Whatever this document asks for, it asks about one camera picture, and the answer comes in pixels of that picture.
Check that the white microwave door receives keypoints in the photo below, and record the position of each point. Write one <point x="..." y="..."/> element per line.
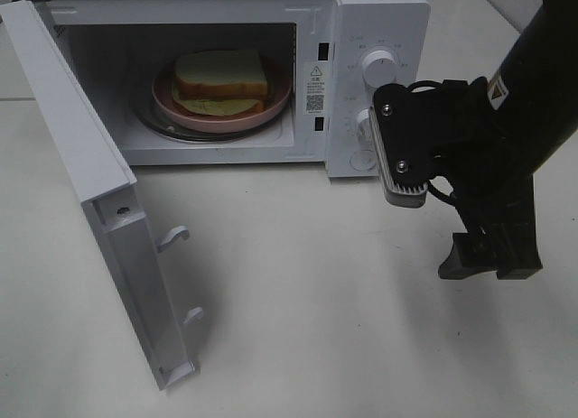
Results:
<point x="105" y="187"/>

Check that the white warning label sticker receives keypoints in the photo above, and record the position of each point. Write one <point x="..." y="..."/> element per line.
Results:
<point x="316" y="79"/>

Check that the white microwave knob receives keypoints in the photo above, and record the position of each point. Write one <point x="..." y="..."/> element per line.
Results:
<point x="379" y="68"/>
<point x="363" y="126"/>

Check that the glass microwave turntable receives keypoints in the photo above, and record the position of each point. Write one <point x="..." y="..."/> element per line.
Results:
<point x="146" y="110"/>

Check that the white bread sandwich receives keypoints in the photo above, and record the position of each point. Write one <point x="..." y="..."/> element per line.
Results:
<point x="220" y="83"/>

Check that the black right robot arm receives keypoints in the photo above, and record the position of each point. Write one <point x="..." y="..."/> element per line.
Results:
<point x="543" y="59"/>

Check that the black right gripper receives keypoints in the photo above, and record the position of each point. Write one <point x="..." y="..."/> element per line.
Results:
<point x="476" y="135"/>

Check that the round door release button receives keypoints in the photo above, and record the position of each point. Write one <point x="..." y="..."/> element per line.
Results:
<point x="363" y="160"/>

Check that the pink round plate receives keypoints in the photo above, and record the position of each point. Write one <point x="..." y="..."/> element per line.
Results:
<point x="281" y="86"/>

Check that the white microwave oven body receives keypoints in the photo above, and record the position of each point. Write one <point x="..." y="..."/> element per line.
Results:
<point x="114" y="46"/>

